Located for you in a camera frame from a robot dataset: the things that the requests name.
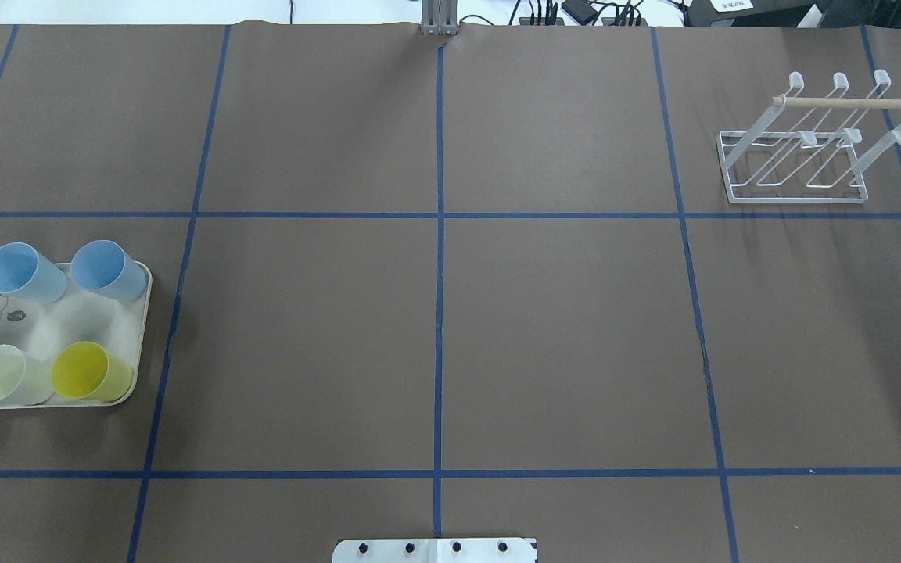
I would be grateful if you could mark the yellow plastic cup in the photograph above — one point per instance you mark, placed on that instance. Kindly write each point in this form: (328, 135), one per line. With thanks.
(87, 371)

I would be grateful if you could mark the cream plastic tray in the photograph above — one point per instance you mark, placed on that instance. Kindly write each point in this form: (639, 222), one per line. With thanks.
(41, 331)

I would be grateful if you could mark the brown paper table cover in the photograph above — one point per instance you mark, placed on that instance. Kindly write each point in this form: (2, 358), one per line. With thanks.
(485, 285)

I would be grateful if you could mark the grey aluminium frame post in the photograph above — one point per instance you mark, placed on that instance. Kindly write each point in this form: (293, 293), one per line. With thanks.
(439, 17)

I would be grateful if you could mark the white wire cup rack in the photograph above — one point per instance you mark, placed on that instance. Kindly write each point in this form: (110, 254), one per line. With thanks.
(811, 150)

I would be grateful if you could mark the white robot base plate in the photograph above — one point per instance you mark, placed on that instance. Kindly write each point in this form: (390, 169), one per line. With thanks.
(475, 549)

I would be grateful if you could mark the pale cream plastic cup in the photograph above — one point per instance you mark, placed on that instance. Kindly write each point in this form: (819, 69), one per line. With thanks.
(24, 381)

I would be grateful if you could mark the light blue plastic cup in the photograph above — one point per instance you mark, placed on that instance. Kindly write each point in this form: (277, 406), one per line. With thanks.
(27, 274)

